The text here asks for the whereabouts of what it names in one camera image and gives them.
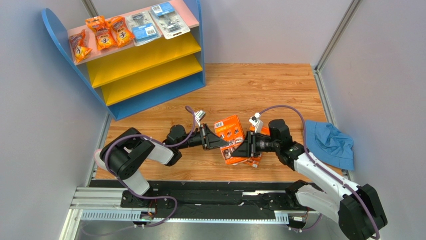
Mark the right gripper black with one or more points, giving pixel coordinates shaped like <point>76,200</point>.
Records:
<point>251,144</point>

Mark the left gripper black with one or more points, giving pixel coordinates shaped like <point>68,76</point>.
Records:
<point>211,140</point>

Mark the orange razor box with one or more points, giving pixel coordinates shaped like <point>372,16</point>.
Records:
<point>230,130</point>
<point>254,162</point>

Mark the blue Gillette razor blister pack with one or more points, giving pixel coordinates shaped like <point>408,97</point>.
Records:
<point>170,23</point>

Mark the orange BIC razor bag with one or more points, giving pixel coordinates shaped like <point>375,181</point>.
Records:
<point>103,36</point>
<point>123,34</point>
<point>79,45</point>

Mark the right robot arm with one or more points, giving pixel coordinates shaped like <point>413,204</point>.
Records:
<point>356,209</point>

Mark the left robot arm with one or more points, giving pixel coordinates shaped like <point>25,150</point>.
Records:
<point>125,155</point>

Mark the blue shelf with coloured boards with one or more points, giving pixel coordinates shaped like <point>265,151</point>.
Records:
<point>132,79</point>

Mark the razor blister pack on shelf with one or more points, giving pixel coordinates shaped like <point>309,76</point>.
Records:
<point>143,28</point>

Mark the blue bucket hat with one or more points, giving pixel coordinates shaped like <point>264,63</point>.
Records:
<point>330,145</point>

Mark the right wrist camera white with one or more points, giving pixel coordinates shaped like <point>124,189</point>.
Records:
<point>256,123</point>

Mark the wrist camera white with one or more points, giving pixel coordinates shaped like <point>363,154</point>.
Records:
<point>256,123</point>
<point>199,116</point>

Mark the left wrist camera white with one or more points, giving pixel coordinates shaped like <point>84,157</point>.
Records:
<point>199,116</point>

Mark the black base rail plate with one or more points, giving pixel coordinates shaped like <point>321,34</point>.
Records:
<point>231,201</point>

